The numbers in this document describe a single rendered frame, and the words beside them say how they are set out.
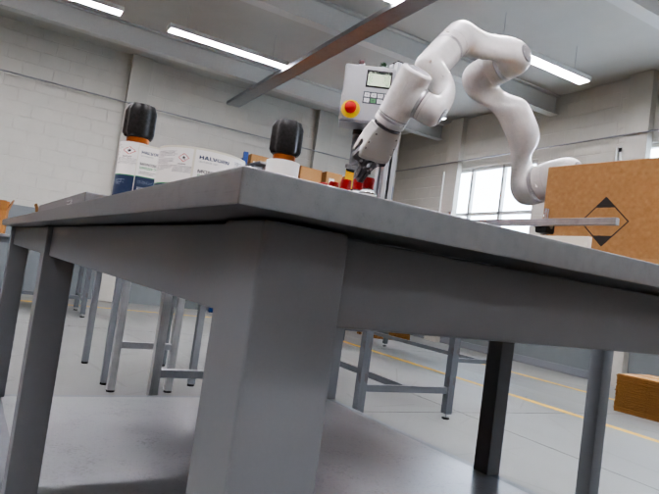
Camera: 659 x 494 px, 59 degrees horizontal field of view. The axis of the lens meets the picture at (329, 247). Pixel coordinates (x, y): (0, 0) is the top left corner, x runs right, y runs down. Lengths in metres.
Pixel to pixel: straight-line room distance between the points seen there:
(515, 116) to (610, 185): 0.55
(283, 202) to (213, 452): 0.16
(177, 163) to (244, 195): 1.04
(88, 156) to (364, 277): 8.90
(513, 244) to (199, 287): 0.23
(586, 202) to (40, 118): 8.42
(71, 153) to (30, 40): 1.61
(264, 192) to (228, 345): 0.10
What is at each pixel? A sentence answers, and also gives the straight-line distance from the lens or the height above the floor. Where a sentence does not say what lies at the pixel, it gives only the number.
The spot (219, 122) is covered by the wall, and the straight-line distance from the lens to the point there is 9.77.
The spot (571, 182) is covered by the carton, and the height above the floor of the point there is 1.08.
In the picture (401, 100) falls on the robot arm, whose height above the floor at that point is 1.25.
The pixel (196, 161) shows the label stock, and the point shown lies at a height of 0.99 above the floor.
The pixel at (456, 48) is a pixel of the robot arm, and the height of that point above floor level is 1.45.
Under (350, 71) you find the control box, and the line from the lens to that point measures 1.94.
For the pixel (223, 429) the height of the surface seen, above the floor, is 0.69.
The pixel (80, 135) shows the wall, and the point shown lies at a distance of 9.26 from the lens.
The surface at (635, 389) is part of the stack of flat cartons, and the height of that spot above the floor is 0.21.
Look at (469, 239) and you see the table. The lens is 0.38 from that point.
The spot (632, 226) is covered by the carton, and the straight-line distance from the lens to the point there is 1.37.
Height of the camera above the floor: 0.78
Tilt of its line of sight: 3 degrees up
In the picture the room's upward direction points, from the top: 8 degrees clockwise
